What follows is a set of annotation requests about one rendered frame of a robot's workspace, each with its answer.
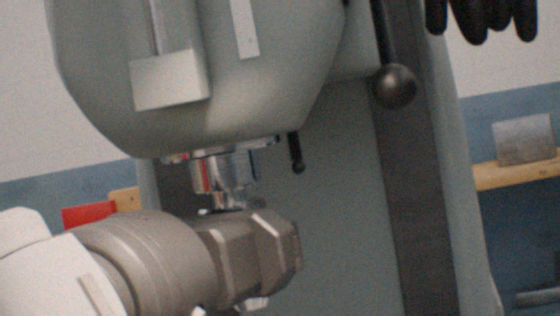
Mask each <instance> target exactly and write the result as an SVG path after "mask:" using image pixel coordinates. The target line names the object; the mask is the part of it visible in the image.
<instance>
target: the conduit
mask: <svg viewBox="0 0 560 316"><path fill-rule="evenodd" d="M423 1H424V3H423V4H424V9H425V27H426V29H427V31H428V33H429V34H432V35H434V36H439V35H443V33H444V32H445V31H446V30H447V27H448V22H447V20H448V10H449V7H450V10H451V12H452V15H453V17H454V20H455V23H456V25H457V28H458V30H459V31H460V33H461V35H462V37H463V38H464V40H465V41H466V42H467V43H469V44H470V45H471V46H473V47H476V46H481V45H483V43H484V42H486V41H487V40H488V37H487V35H488V28H489V29H491V30H492V31H494V32H500V31H501V32H503V31H505V30H506V29H507V27H509V25H510V24H511V20H512V17H513V22H514V28H515V31H516V35H517V37H518V38H519V39H520V41H521V42H524V43H526V44H528V43H531V42H533V41H534V39H535V38H536V37H537V36H538V35H537V32H538V25H539V24H538V5H537V0H423ZM448 4H449V5H448Z"/></svg>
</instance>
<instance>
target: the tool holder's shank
mask: <svg viewBox="0 0 560 316"><path fill-rule="evenodd" d="M251 186H252V185H249V186H244V187H240V188H235V189H225V190H219V191H214V192H207V193H206V194H211V193H213V196H214V202H215V206H217V207H221V206H228V205H234V204H238V203H242V202H245V201H247V200H248V198H247V192H246V188H247V187H251Z"/></svg>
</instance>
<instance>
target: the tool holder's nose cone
mask: <svg viewBox="0 0 560 316"><path fill-rule="evenodd" d="M268 301H269V297H266V298H255V299H248V300H247V301H245V302H241V303H239V304H237V305H236V306H234V308H235V309H236V310H237V311H249V310H254V309H258V308H262V307H264V306H266V305H267V304H268Z"/></svg>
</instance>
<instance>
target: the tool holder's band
mask: <svg viewBox="0 0 560 316"><path fill-rule="evenodd" d="M260 208H267V202H266V200H265V199H264V198H262V197H254V198H248V200H247V201H245V202H242V203H238V204H234V205H228V206H221V207H217V206H215V205H211V206H208V207H204V208H202V209H201V210H200V211H199V213H198V214H199V216H207V215H215V214H222V213H229V212H237V211H245V210H252V209H260Z"/></svg>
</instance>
